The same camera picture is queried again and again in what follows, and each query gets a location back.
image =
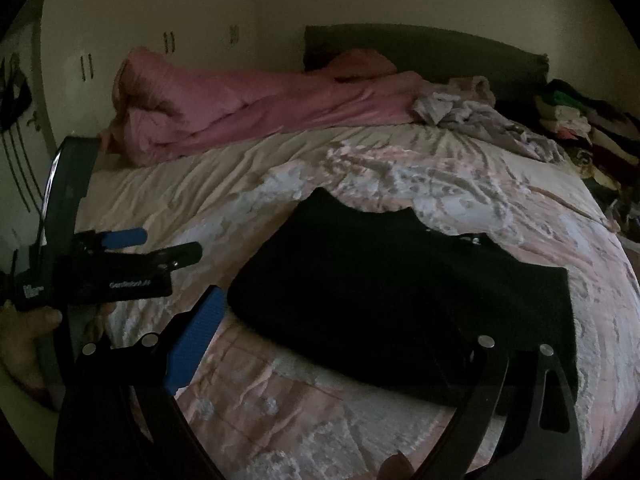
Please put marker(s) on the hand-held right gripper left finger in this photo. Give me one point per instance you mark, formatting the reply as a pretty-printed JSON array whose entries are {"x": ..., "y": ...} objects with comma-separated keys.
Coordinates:
[{"x": 192, "y": 340}]

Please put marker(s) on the floral pink bedspread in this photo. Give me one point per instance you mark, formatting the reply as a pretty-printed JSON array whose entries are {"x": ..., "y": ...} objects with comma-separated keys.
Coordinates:
[{"x": 350, "y": 170}]

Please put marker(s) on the crumpled lilac cloth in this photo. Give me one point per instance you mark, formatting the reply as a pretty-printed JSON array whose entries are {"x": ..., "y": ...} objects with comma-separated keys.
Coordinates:
[{"x": 480, "y": 115}]

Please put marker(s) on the black printed garment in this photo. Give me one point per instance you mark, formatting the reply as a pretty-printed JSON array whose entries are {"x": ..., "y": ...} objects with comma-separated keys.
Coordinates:
[{"x": 375, "y": 290}]

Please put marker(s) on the pile of mixed clothes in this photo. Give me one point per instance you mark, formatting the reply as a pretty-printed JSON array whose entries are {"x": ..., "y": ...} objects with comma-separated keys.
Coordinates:
[{"x": 585, "y": 120}]

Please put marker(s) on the pink blanket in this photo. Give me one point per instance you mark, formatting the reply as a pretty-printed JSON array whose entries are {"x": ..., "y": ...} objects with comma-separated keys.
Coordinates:
[{"x": 225, "y": 105}]

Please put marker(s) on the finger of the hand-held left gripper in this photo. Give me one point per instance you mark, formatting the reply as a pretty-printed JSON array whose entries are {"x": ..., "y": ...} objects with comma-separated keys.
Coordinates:
[
  {"x": 122, "y": 238},
  {"x": 175, "y": 255}
]

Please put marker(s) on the dark headboard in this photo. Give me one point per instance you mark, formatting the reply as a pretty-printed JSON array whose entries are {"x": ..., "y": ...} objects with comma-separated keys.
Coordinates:
[{"x": 450, "y": 57}]

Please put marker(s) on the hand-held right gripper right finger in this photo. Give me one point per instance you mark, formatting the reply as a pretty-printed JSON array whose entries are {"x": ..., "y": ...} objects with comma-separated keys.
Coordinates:
[{"x": 487, "y": 375}]

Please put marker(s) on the person's left hand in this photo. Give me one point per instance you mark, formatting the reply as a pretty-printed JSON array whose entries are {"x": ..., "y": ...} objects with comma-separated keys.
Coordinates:
[{"x": 25, "y": 340}]

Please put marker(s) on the white wardrobe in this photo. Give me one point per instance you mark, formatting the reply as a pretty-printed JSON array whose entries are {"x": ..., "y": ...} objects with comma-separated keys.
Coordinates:
[{"x": 150, "y": 10}]

